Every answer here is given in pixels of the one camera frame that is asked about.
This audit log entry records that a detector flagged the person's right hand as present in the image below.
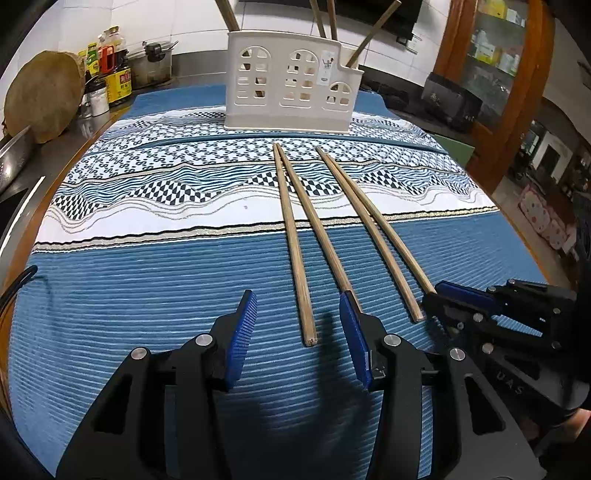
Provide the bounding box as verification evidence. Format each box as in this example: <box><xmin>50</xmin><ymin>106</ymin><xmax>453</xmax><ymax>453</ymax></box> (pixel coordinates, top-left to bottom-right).
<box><xmin>567</xmin><ymin>408</ymin><xmax>591</xmax><ymax>439</ymax></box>

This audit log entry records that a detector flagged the pink polka dot bag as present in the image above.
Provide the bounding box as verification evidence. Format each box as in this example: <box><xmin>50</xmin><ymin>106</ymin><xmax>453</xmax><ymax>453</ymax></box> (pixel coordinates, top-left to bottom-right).
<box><xmin>518</xmin><ymin>184</ymin><xmax>570</xmax><ymax>251</ymax></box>

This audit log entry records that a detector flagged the black cable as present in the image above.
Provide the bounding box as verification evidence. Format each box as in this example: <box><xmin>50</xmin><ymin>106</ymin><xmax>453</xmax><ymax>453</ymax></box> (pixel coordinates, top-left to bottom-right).
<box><xmin>0</xmin><ymin>264</ymin><xmax>38</xmax><ymax>416</ymax></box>

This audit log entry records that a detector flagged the dark bottle with red handle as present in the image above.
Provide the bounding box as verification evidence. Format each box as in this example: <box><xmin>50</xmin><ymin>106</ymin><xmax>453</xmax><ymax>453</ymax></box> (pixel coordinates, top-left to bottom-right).
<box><xmin>98</xmin><ymin>45</ymin><xmax>123</xmax><ymax>77</ymax></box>

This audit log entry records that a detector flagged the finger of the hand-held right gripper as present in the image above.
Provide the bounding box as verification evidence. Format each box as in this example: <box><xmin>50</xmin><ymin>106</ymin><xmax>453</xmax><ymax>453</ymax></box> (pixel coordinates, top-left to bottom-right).
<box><xmin>422</xmin><ymin>295</ymin><xmax>578</xmax><ymax>407</ymax></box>
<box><xmin>436</xmin><ymin>279</ymin><xmax>578</xmax><ymax>324</ymax></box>

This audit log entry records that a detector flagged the black gas stove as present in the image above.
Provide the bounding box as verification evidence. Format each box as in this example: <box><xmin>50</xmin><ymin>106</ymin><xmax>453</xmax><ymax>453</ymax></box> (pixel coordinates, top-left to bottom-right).
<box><xmin>360</xmin><ymin>79</ymin><xmax>419</xmax><ymax>110</ymax></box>

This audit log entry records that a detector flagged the yellow tin can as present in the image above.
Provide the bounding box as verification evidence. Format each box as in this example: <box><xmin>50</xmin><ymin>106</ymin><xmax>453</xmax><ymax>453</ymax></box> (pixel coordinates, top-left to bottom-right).
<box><xmin>106</xmin><ymin>67</ymin><xmax>134</xmax><ymax>103</ymax></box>

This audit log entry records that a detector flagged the white jar with black lid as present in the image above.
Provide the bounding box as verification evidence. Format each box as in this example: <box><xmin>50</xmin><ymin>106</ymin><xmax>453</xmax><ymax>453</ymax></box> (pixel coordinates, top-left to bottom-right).
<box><xmin>87</xmin><ymin>78</ymin><xmax>111</xmax><ymax>117</ymax></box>

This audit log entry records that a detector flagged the clear cooking oil bottle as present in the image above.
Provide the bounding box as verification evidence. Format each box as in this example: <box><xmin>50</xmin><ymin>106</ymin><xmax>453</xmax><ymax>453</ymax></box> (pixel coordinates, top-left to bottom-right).
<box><xmin>103</xmin><ymin>26</ymin><xmax>129</xmax><ymax>70</ymax></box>

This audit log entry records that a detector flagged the white plastic chopstick holder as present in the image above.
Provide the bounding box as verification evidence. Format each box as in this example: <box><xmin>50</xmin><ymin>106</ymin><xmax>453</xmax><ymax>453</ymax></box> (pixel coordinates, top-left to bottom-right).
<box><xmin>224</xmin><ymin>30</ymin><xmax>364</xmax><ymax>135</ymax></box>

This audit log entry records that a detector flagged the kitchen sink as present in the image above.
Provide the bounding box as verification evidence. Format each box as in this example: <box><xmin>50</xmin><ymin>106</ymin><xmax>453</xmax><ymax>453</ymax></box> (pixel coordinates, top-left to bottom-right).
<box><xmin>0</xmin><ymin>174</ymin><xmax>48</xmax><ymax>261</ymax></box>

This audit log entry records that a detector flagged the round wooden cutting board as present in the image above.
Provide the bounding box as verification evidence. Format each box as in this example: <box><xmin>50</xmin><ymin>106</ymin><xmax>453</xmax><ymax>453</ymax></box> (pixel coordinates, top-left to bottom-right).
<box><xmin>3</xmin><ymin>50</ymin><xmax>86</xmax><ymax>145</ymax></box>

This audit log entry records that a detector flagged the blue patterned tablecloth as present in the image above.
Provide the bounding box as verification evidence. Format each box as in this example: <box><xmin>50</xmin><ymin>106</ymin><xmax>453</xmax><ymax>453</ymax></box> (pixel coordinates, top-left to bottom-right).
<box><xmin>0</xmin><ymin>88</ymin><xmax>550</xmax><ymax>480</ymax></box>

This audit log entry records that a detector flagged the black countertop appliance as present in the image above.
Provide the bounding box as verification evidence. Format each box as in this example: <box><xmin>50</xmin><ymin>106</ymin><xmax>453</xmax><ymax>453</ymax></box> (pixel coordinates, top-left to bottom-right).
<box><xmin>422</xmin><ymin>71</ymin><xmax>484</xmax><ymax>133</ymax></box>

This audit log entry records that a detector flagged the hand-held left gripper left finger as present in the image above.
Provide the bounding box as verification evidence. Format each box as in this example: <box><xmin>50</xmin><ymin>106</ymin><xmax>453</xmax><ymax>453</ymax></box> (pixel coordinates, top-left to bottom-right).
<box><xmin>55</xmin><ymin>290</ymin><xmax>258</xmax><ymax>480</ymax></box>

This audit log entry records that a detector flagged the steel pot with lid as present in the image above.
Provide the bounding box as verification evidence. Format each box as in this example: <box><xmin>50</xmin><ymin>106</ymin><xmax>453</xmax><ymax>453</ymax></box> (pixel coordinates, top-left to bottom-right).
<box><xmin>129</xmin><ymin>40</ymin><xmax>179</xmax><ymax>89</ymax></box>

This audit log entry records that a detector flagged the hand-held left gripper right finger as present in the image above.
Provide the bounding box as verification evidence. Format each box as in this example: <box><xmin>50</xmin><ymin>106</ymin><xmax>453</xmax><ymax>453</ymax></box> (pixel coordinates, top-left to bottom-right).
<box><xmin>339</xmin><ymin>291</ymin><xmax>546</xmax><ymax>480</ymax></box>

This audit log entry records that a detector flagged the wooden glass door cabinet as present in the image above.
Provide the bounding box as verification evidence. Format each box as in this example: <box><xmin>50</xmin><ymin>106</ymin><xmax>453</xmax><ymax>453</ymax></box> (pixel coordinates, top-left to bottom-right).
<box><xmin>434</xmin><ymin>0</ymin><xmax>556</xmax><ymax>197</ymax></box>

